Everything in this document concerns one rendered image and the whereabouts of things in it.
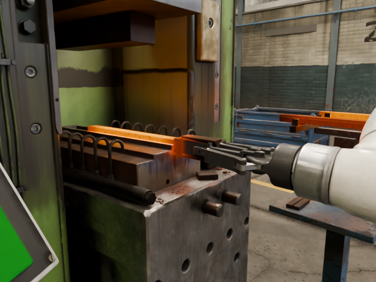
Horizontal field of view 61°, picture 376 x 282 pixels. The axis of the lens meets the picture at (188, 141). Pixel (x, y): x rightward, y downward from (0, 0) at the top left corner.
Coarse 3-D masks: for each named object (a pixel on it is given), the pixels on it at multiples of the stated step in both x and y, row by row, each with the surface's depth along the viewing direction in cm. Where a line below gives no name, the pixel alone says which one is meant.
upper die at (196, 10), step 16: (64, 0) 65; (80, 0) 62; (96, 0) 59; (112, 0) 57; (128, 0) 57; (144, 0) 57; (160, 0) 59; (176, 0) 62; (192, 0) 66; (64, 16) 72; (80, 16) 72; (96, 16) 72; (160, 16) 72; (176, 16) 72
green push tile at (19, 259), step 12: (0, 216) 27; (0, 228) 26; (12, 228) 27; (0, 240) 26; (12, 240) 27; (0, 252) 25; (12, 252) 26; (24, 252) 27; (0, 264) 25; (12, 264) 26; (24, 264) 27; (0, 276) 24; (12, 276) 25
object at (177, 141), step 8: (88, 128) 85; (96, 128) 83; (104, 128) 81; (112, 128) 81; (128, 136) 75; (136, 136) 74; (144, 136) 72; (152, 136) 71; (160, 136) 71; (168, 136) 71; (184, 136) 66; (192, 136) 66; (200, 136) 66; (176, 144) 65; (216, 144) 62; (176, 152) 66; (200, 160) 64
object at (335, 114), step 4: (320, 112) 117; (324, 112) 116; (328, 112) 114; (332, 112) 113; (336, 112) 112; (340, 112) 112; (344, 112) 112; (324, 116) 116; (332, 116) 114; (336, 116) 113; (340, 116) 112; (344, 116) 111; (348, 116) 110; (352, 116) 109; (356, 116) 108; (360, 116) 107; (364, 116) 106; (368, 116) 105
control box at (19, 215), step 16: (0, 176) 30; (0, 192) 29; (16, 192) 30; (16, 208) 30; (16, 224) 29; (32, 224) 30; (32, 240) 29; (32, 256) 29; (48, 256) 30; (32, 272) 28; (48, 272) 30
